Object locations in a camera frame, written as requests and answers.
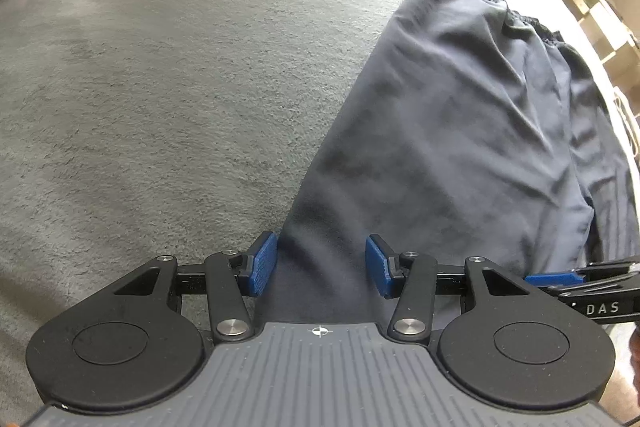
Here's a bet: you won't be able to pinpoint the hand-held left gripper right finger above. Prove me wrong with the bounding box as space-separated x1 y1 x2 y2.
366 234 538 342

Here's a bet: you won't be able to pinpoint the wooden shelf unit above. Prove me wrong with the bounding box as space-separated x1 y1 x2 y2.
547 0 640 72

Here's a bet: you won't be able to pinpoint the white cable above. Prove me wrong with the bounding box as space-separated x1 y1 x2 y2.
612 87 640 158

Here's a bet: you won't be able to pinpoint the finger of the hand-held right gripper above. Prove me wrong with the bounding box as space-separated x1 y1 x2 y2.
525 257 640 295

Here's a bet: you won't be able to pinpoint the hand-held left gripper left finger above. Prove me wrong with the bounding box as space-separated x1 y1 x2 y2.
107 231 278 341

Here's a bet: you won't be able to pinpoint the dark grey shorts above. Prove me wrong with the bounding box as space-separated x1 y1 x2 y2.
257 0 640 323

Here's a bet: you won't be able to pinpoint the grey bed blanket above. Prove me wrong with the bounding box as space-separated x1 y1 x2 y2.
0 0 640 427

